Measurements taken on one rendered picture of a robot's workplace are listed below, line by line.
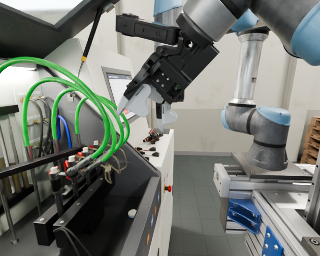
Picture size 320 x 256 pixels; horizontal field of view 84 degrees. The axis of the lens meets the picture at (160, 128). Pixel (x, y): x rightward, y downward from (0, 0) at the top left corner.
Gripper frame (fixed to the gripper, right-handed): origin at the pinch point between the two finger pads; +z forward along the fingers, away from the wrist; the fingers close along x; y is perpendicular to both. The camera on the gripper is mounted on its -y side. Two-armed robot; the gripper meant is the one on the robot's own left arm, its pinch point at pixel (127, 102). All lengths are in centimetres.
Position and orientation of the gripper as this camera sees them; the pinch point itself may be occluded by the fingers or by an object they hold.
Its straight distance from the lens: 40.4
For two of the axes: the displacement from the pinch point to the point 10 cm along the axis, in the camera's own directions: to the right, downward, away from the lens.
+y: 7.3, 6.8, 0.5
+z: -5.8, 5.8, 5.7
